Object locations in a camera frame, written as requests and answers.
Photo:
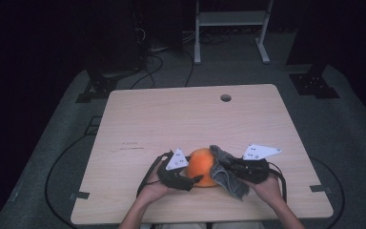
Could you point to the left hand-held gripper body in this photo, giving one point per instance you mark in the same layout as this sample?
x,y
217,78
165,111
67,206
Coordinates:
x,y
173,179

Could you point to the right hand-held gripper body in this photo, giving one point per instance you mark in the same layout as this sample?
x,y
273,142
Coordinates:
x,y
254,170

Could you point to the grey fluffy cloth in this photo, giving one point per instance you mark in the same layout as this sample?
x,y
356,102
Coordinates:
x,y
225,183

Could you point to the orange plush toy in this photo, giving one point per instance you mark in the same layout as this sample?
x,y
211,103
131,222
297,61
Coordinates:
x,y
200,165

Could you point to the person's left hand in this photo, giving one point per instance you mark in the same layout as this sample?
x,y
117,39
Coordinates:
x,y
154,191

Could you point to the person's right hand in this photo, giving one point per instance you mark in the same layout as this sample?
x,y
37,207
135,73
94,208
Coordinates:
x,y
268,191

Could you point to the black tape strip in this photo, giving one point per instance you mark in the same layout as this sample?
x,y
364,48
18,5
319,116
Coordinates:
x,y
80,195
321,189

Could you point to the black stand base with legs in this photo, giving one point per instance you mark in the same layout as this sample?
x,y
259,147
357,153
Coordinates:
x,y
100,86

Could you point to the white metal stand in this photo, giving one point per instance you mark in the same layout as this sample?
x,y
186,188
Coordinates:
x,y
232,18

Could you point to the black stand base plate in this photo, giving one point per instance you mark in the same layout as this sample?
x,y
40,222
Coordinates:
x,y
313,84

